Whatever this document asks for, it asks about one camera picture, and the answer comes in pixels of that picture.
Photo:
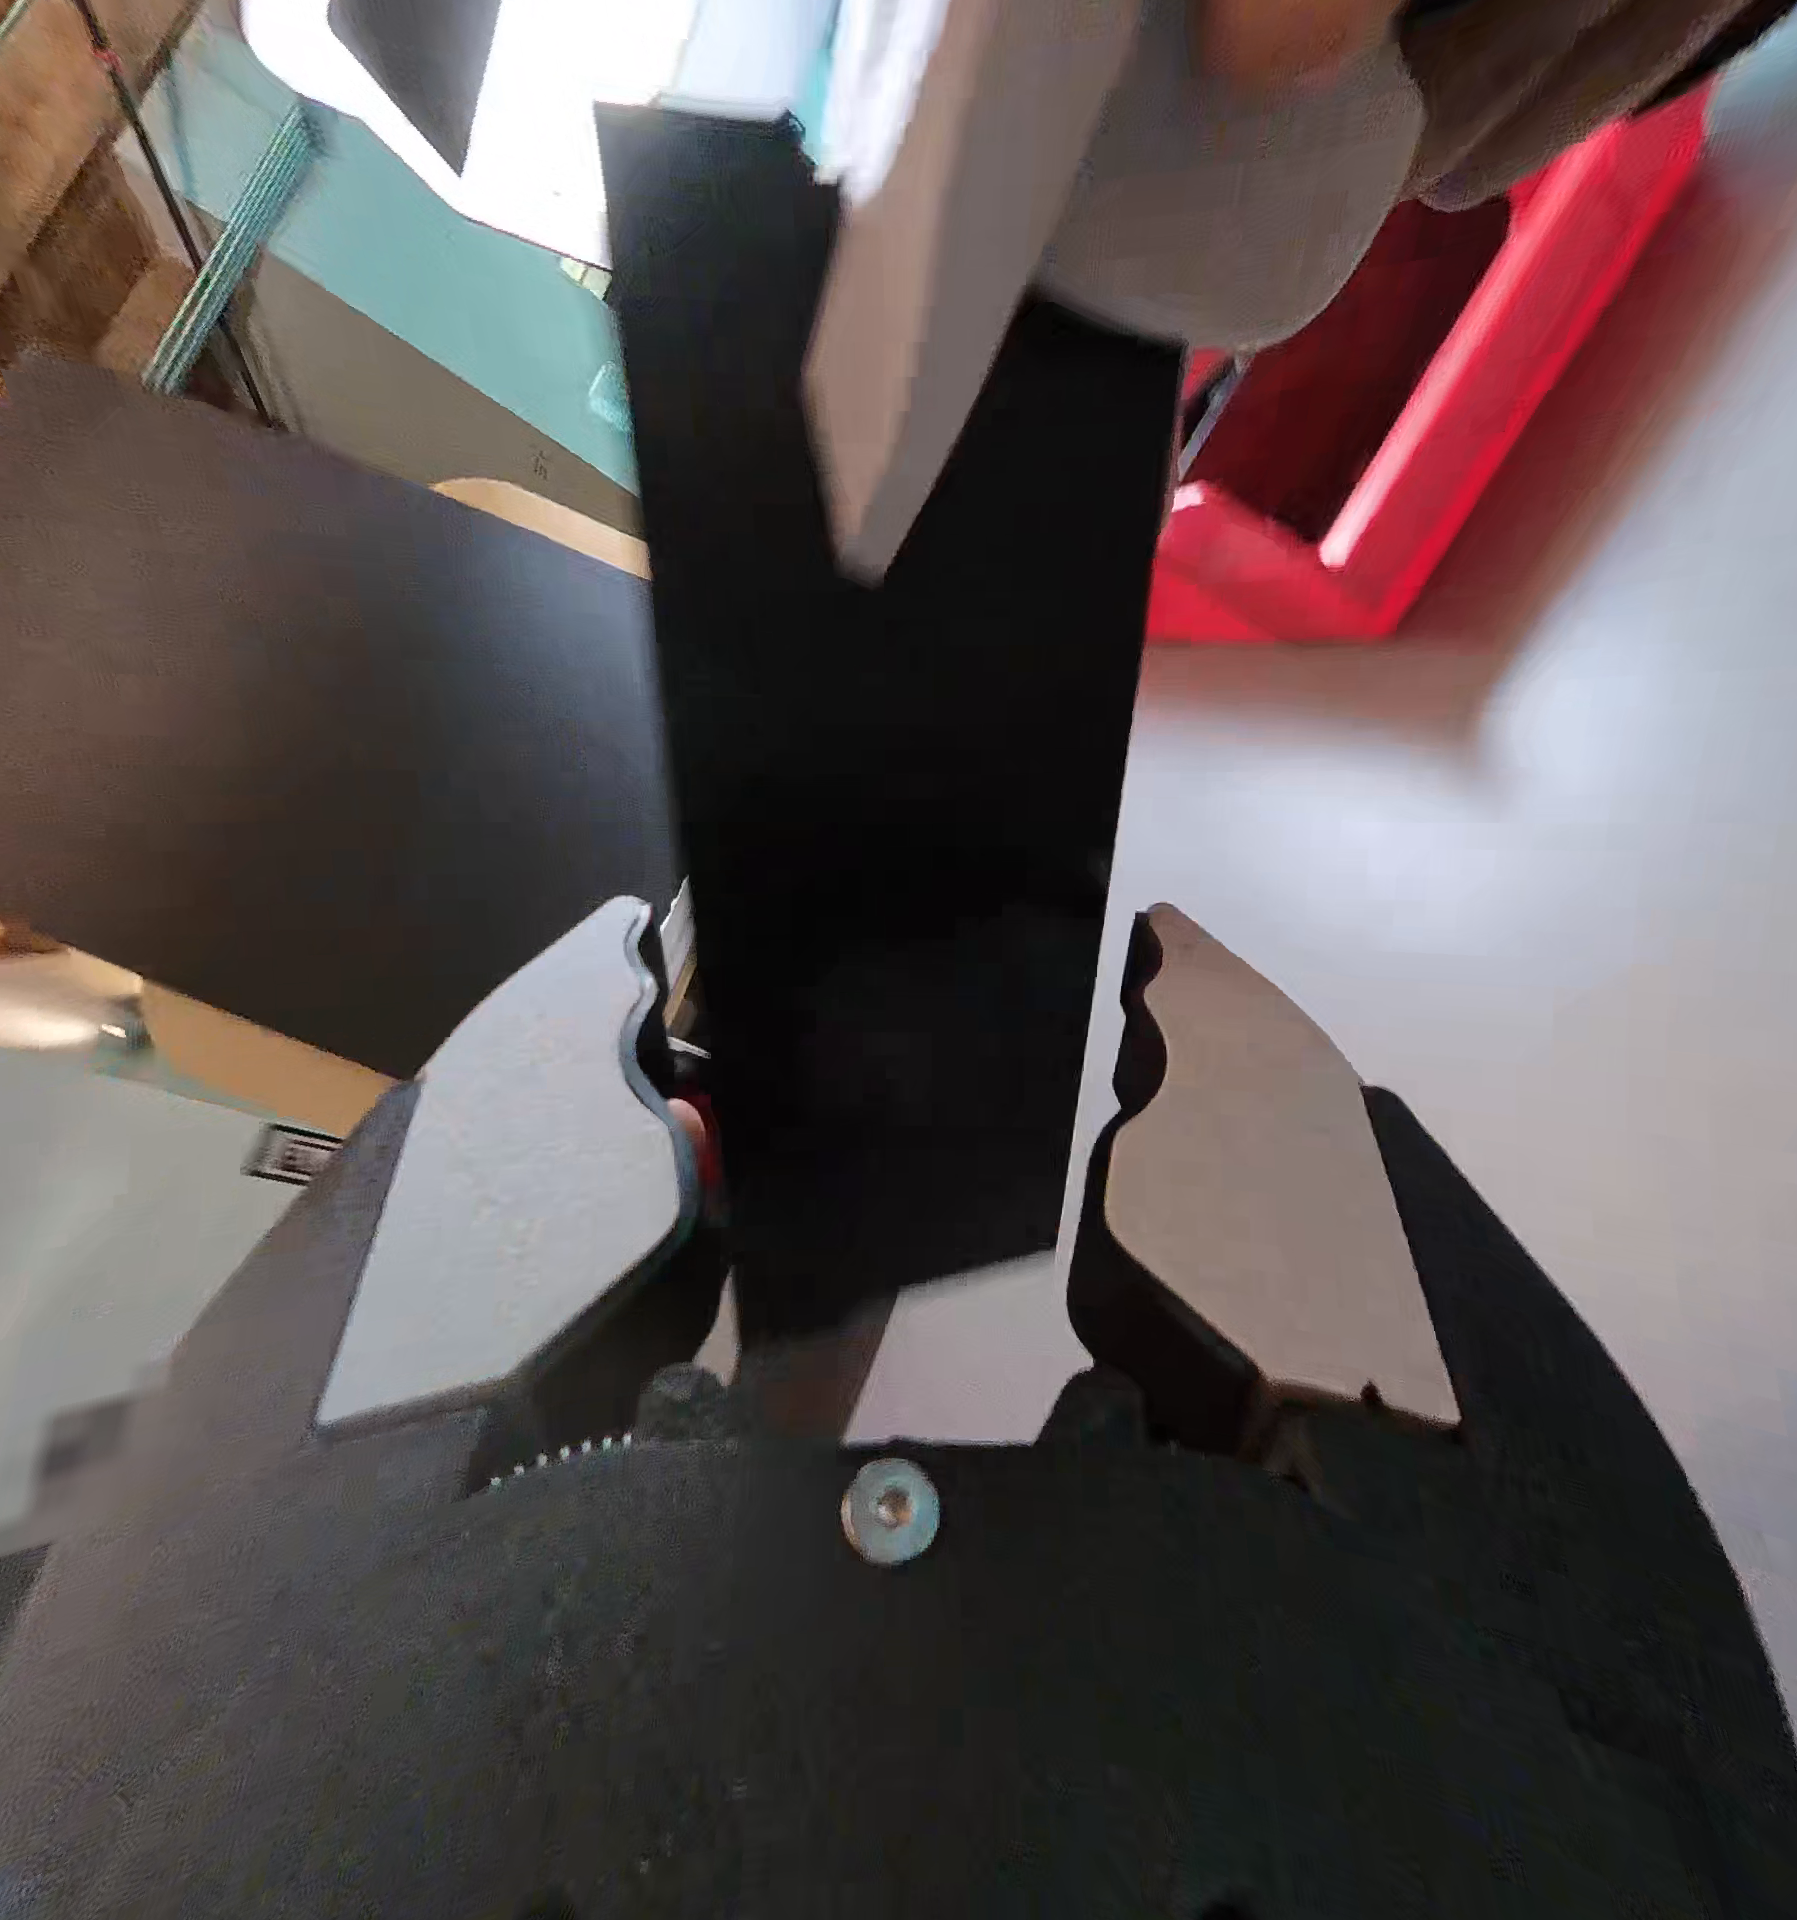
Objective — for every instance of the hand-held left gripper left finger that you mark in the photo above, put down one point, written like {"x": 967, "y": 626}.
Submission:
{"x": 525, "y": 1185}

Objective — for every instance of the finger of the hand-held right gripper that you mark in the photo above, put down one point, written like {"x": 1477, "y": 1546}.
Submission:
{"x": 943, "y": 300}

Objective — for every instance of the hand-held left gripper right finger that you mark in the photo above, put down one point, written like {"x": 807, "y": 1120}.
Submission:
{"x": 1257, "y": 1185}

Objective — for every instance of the red plastic bin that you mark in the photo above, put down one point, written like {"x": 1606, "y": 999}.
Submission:
{"x": 1438, "y": 421}

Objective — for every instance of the black plate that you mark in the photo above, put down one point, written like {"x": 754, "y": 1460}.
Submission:
{"x": 899, "y": 826}

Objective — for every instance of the person's right hand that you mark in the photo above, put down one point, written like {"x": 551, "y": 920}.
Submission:
{"x": 1559, "y": 76}

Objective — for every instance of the studio light panel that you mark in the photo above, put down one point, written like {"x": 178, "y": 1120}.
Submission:
{"x": 538, "y": 91}

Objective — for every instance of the wooden board with black sheet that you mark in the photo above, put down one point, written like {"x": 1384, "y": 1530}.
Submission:
{"x": 237, "y": 677}

